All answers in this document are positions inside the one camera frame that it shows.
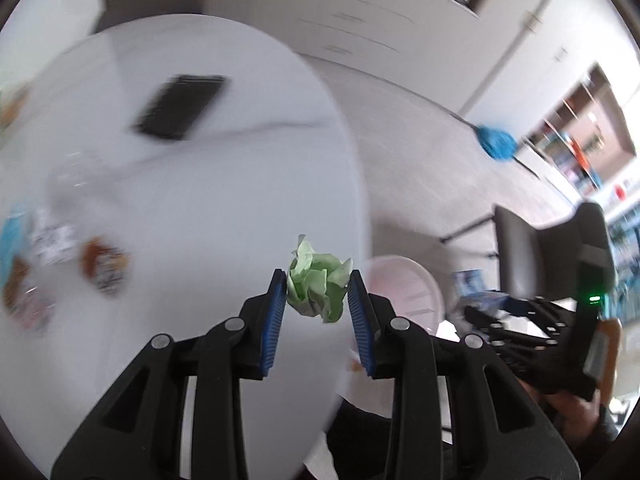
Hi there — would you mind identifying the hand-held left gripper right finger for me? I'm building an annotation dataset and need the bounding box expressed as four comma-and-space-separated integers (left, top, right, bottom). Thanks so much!
347, 269, 583, 480

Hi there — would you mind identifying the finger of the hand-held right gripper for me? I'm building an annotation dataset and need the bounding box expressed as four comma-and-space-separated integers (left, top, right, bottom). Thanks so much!
462, 296, 566, 336
480, 327, 556, 376

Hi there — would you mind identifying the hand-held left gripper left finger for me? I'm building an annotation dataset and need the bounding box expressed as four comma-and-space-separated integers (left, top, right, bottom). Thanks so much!
50, 269, 290, 480

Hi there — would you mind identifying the green paper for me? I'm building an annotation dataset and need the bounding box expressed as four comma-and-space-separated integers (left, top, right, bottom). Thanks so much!
286, 233, 354, 324

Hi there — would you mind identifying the pale pink waste bin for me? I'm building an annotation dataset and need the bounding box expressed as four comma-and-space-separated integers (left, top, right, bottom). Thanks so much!
364, 255, 447, 341

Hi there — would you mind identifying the brown printed wrapper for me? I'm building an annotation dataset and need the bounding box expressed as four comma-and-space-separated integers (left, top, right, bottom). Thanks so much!
80, 236, 132, 296

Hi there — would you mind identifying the black spiky mat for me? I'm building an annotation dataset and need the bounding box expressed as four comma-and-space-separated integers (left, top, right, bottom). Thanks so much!
132, 74, 233, 143

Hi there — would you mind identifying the white paper ball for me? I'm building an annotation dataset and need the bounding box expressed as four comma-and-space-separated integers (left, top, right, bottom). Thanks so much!
30, 210, 78, 267

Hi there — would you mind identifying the clear plastic bottle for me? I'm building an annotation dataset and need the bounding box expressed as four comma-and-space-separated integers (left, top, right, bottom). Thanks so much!
45, 150, 131, 211

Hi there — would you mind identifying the brown and clear snack wrapper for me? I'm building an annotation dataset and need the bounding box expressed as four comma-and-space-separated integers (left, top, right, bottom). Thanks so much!
2, 257, 57, 335

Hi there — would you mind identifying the blue face mask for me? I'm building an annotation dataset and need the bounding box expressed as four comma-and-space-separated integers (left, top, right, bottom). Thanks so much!
0, 204, 27, 281

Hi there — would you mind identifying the person's right hand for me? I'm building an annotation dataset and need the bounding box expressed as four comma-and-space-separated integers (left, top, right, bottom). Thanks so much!
520, 380, 601, 441

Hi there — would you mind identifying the person's dark clothing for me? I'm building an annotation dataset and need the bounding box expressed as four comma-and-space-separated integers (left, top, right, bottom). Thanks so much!
302, 394, 456, 480

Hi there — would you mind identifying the blue mop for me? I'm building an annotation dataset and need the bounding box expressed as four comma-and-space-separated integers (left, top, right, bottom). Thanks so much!
450, 112, 543, 178

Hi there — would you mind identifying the shelf with goods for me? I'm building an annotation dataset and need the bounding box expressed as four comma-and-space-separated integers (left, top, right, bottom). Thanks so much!
522, 62, 640, 291

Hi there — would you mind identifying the tall beige cabinet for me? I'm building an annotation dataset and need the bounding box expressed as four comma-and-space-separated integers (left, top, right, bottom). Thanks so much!
457, 0, 640, 126

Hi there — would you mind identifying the beige drawer cabinet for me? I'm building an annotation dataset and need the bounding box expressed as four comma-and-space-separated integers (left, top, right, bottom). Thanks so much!
295, 0, 481, 68

